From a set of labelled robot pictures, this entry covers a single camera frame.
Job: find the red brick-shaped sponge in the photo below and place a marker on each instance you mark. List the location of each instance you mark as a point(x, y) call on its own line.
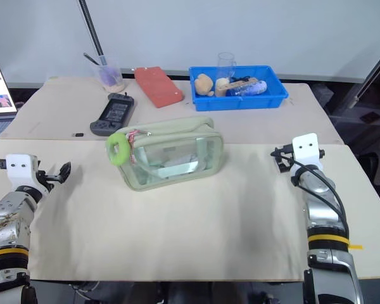
point(158, 87)

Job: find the yellow tape strip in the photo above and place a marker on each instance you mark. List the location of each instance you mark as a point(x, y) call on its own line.
point(355, 247)

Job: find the black flexible pole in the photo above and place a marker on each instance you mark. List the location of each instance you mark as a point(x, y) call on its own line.
point(90, 25)

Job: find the large beige table mat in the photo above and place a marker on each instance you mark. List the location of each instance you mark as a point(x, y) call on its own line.
point(177, 228)

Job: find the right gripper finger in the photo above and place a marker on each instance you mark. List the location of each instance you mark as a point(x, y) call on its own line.
point(280, 166)
point(278, 151)

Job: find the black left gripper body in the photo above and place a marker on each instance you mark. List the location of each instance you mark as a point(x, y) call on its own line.
point(45, 183)

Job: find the clear empty plastic cup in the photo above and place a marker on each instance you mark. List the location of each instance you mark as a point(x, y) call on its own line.
point(226, 65)

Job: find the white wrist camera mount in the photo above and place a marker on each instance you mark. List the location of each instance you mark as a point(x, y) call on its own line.
point(305, 149)
point(19, 171)

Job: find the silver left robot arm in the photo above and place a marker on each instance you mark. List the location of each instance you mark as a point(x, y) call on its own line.
point(9, 218)

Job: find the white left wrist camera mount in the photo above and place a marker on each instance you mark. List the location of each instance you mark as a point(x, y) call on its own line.
point(19, 171)

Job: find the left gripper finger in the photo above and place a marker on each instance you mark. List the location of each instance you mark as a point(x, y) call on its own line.
point(66, 168)
point(60, 180)

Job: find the wooden block with holes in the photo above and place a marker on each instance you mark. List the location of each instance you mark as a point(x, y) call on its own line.
point(237, 85)

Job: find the dark office chair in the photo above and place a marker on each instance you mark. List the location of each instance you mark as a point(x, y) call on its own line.
point(370, 104)

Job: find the clear green-trimmed pouch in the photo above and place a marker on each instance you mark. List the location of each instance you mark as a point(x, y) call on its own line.
point(177, 152)

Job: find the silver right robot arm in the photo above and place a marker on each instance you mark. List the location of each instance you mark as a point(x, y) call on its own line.
point(327, 221)

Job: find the clear cup with purple filling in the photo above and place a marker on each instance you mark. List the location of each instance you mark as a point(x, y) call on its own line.
point(111, 77)

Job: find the black handheld game console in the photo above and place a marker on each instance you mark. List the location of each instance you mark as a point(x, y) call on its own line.
point(114, 115)

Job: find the blue plastic bin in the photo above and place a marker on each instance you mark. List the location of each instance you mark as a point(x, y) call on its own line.
point(240, 101)

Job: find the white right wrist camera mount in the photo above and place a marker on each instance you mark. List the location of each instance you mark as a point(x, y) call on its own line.
point(305, 149)

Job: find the blue purple plastic bottle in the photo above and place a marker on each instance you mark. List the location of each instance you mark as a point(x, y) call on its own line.
point(250, 89)

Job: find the cream round shell toy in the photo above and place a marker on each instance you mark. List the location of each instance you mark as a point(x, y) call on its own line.
point(222, 82)

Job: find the black stirring stick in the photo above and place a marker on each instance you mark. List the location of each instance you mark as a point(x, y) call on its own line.
point(92, 59)

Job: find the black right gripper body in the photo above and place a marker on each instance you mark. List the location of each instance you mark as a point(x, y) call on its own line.
point(289, 160)

